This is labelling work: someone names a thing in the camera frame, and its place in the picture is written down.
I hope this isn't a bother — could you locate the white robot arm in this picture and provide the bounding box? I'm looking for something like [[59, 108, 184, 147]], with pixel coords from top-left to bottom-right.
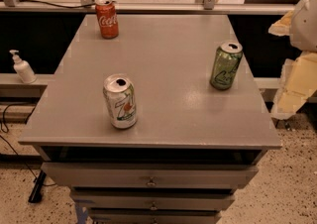
[[268, 0, 317, 120]]

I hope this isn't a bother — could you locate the black floor cable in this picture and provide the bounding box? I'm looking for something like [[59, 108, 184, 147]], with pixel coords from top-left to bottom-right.
[[0, 102, 57, 187]]

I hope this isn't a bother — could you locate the grey drawer cabinet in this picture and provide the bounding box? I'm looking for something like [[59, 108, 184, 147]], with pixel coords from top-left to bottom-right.
[[18, 14, 283, 224]]

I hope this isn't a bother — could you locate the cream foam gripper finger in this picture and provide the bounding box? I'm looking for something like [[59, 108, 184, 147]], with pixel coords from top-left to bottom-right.
[[268, 10, 317, 120]]

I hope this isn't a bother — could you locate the white 7up can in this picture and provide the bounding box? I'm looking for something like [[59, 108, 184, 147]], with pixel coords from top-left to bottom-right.
[[103, 73, 137, 129]]

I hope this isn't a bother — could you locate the red Coca-Cola can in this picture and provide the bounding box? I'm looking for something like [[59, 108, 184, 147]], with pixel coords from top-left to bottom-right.
[[95, 0, 119, 39]]

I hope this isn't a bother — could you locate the white pump soap bottle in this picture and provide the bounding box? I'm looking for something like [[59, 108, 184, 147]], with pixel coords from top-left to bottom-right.
[[9, 50, 37, 84]]

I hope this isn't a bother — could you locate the grey drawer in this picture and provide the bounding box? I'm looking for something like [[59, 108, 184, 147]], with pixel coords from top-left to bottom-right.
[[70, 191, 235, 211], [42, 163, 258, 189], [89, 209, 221, 224]]

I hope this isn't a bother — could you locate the black power strip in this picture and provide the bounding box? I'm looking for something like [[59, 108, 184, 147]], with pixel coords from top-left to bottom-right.
[[28, 170, 47, 203]]

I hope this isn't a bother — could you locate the green soda can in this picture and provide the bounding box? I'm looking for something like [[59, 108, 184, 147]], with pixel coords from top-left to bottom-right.
[[210, 41, 243, 90]]

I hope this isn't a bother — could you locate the middle grey drawer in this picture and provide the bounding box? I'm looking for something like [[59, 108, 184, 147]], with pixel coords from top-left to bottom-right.
[[70, 191, 235, 211]]

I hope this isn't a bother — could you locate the bottom grey drawer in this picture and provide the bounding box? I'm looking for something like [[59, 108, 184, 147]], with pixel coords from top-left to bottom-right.
[[89, 209, 221, 224]]

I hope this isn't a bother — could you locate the top grey drawer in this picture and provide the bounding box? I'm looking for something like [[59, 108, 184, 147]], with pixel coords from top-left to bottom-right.
[[42, 163, 258, 189]]

